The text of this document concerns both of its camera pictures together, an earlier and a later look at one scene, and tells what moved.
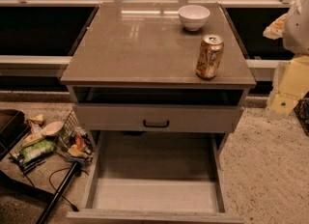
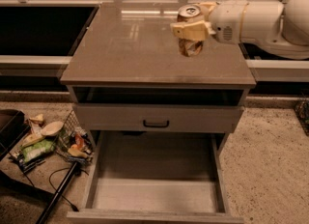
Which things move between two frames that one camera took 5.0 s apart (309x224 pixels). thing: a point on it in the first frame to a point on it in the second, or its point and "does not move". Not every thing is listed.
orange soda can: x=210 y=55 to x=191 y=47
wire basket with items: x=73 y=143 does not move
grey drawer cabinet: x=157 y=68 does not move
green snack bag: x=38 y=150 does not move
